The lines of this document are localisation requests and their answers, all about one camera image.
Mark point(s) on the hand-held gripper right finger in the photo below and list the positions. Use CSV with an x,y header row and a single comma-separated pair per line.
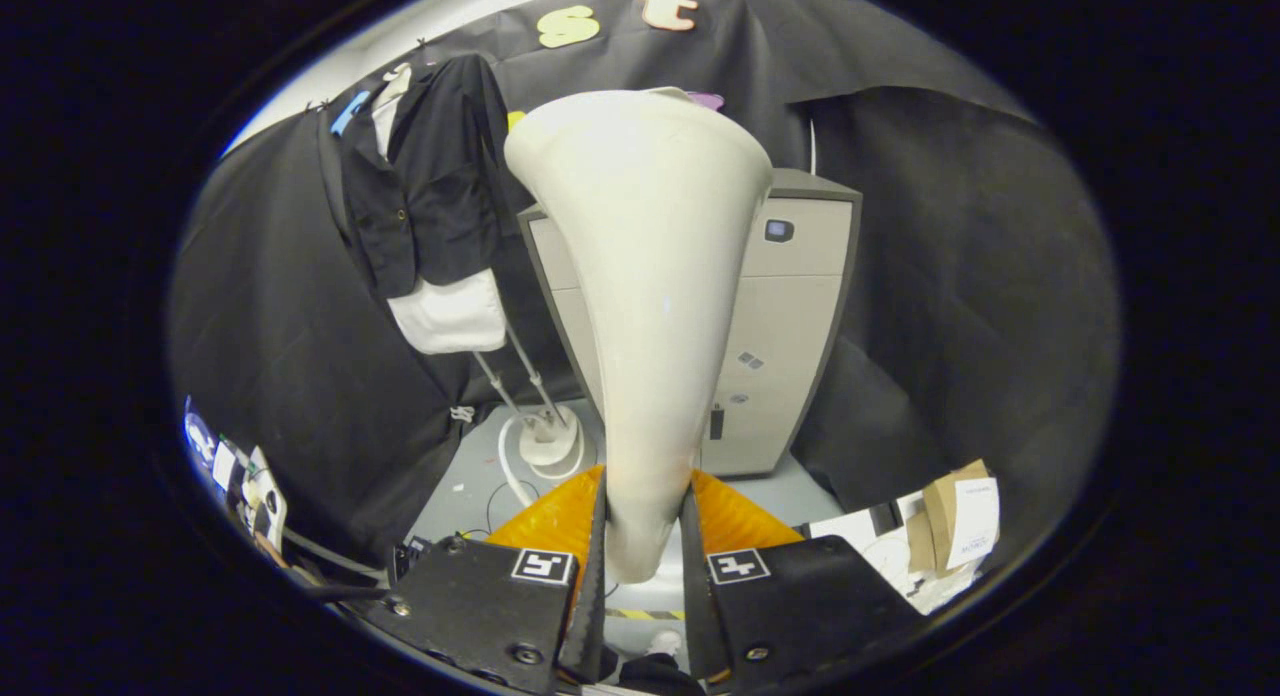
x,y
800,606

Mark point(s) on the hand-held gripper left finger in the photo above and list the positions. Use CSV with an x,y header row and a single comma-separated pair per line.
x,y
480,606

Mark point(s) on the white garment steamer base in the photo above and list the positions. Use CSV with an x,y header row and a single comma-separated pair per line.
x,y
550,444

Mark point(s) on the white garment steamer head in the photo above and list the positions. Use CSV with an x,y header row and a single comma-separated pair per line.
x,y
645,276

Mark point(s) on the black suit jacket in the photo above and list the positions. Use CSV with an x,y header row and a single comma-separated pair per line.
x,y
430,196

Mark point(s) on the grey steamer pole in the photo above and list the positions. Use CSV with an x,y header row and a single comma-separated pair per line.
x,y
497,386
532,376

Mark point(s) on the brown cardboard box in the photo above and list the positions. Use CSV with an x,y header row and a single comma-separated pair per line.
x,y
932,516

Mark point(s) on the white printed paper label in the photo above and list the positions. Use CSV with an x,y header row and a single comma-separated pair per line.
x,y
975,521

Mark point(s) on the grey and beige cabinet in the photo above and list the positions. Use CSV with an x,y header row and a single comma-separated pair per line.
x,y
790,316

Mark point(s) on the white fabric hanger board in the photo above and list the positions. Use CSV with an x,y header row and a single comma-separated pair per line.
x,y
450,316

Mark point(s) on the blue lit screen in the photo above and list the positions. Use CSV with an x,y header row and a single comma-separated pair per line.
x,y
198,434

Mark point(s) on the black backdrop cloth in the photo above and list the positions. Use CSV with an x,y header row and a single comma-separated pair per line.
x,y
950,296

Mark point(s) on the cream plastic hanger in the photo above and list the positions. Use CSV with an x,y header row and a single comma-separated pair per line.
x,y
393,81

